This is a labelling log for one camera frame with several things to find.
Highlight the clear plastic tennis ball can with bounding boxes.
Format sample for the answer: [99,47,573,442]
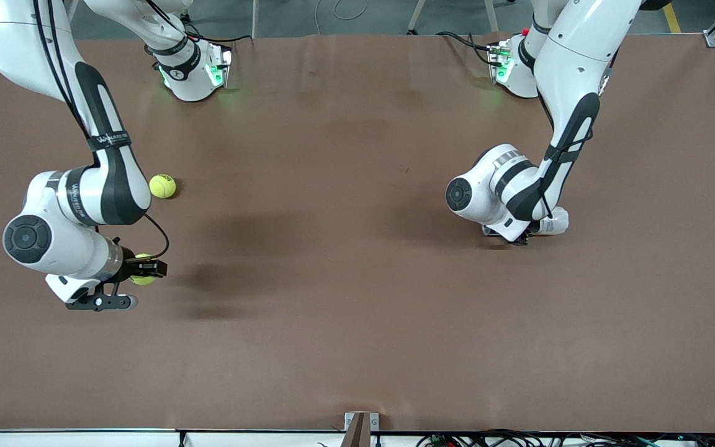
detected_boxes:
[480,207,570,240]

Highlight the black arm base cable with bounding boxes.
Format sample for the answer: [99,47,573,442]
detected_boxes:
[435,31,495,66]
[146,0,253,47]

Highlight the black cable bundle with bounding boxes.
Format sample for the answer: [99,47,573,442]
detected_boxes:
[416,428,715,447]

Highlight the yellow Wilson tennis ball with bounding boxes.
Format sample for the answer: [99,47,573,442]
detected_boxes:
[149,174,177,199]
[129,253,158,287]

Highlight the grey arm base connector panel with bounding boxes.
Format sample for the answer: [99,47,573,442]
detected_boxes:
[487,40,513,86]
[207,45,234,89]

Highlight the grey metal bracket post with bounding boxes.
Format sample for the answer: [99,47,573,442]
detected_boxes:
[344,412,380,447]

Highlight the table cover sheet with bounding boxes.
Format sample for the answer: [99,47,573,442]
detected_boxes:
[0,32,715,433]

